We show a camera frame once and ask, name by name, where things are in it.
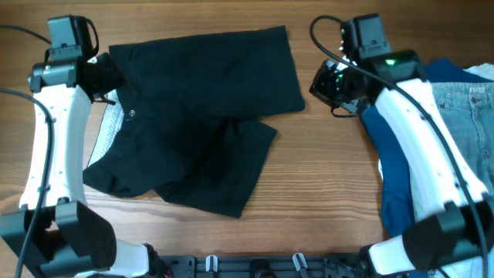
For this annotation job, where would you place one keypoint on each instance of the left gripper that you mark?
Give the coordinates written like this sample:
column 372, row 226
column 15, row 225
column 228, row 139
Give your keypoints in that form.
column 116, row 76

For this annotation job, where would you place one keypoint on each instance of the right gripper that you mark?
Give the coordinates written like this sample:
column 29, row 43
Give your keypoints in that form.
column 319, row 86

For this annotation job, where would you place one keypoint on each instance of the black shorts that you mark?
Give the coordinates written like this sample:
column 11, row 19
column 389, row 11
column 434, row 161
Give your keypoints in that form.
column 192, row 127

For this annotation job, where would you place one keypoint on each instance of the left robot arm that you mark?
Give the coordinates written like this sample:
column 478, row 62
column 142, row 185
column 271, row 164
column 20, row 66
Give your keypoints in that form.
column 54, row 233

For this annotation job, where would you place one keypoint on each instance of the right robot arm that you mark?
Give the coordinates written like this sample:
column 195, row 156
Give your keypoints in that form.
column 456, row 209

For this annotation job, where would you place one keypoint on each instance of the light blue jeans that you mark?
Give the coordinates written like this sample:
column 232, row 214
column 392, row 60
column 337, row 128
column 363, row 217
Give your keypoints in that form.
column 467, row 110

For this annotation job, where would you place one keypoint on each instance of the blue shirt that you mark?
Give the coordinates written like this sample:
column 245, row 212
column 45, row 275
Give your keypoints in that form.
column 393, row 181

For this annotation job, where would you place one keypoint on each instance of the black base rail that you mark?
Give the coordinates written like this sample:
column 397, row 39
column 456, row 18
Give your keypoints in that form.
column 344, row 265

